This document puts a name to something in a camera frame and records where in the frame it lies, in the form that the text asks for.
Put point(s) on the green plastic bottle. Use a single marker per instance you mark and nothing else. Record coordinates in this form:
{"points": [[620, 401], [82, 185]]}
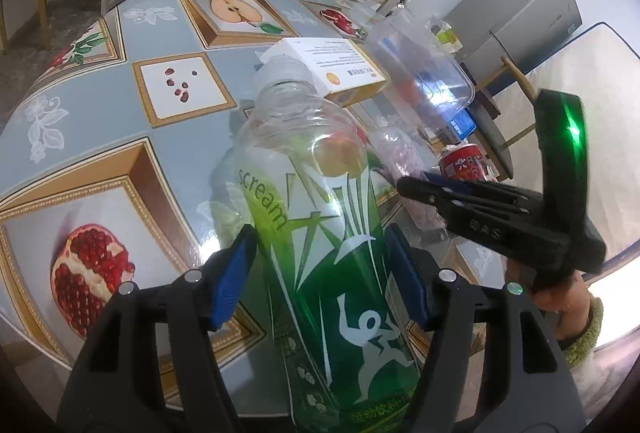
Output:
{"points": [[320, 263]]}

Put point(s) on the small blue packet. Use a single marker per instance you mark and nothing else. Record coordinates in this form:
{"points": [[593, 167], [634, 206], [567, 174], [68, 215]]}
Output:
{"points": [[462, 127]]}

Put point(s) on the wooden chair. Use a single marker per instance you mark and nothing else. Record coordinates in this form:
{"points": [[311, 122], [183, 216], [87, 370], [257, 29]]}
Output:
{"points": [[492, 133]]}

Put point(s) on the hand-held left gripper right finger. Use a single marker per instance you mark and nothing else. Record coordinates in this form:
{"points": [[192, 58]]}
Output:
{"points": [[405, 283]]}

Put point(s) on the person's right hand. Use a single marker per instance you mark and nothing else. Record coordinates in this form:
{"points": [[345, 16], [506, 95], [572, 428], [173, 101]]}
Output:
{"points": [[555, 305]]}

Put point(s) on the person's right forearm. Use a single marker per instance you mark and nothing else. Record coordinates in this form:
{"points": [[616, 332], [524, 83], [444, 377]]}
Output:
{"points": [[585, 333]]}

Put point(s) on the small white green box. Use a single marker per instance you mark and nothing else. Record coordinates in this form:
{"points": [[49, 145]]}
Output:
{"points": [[449, 40]]}

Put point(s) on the red drink can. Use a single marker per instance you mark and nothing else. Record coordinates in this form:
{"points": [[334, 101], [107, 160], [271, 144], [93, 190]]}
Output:
{"points": [[465, 163]]}

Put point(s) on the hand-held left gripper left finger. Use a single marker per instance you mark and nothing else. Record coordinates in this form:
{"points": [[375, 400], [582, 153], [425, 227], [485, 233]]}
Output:
{"points": [[232, 278]]}

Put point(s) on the clear plastic bag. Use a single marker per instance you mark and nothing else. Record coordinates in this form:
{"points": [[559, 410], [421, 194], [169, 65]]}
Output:
{"points": [[400, 153]]}

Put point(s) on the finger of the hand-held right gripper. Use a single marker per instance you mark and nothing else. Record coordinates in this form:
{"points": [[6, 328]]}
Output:
{"points": [[480, 225], [447, 183]]}

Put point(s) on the fruit printed tablecloth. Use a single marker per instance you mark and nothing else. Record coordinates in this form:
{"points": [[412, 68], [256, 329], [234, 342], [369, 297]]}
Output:
{"points": [[125, 123]]}

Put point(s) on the clear plastic container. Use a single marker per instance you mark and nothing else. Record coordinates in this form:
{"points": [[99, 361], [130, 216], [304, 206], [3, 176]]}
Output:
{"points": [[425, 63]]}

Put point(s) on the white yellow cardboard box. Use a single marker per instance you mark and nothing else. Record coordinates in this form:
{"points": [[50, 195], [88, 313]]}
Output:
{"points": [[330, 63]]}

